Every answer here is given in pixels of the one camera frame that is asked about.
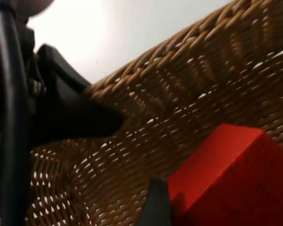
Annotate red cube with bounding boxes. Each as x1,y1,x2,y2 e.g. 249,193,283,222
166,122,283,226

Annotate pale brown wicker basket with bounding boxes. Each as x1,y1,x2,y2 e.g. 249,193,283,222
25,0,283,226

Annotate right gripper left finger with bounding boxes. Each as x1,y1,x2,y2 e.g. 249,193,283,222
37,44,91,93

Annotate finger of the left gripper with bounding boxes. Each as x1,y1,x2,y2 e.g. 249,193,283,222
32,91,124,147

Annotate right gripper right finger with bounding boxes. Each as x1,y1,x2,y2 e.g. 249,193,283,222
136,178,171,226

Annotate black cable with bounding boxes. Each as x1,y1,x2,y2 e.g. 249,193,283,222
0,7,33,226

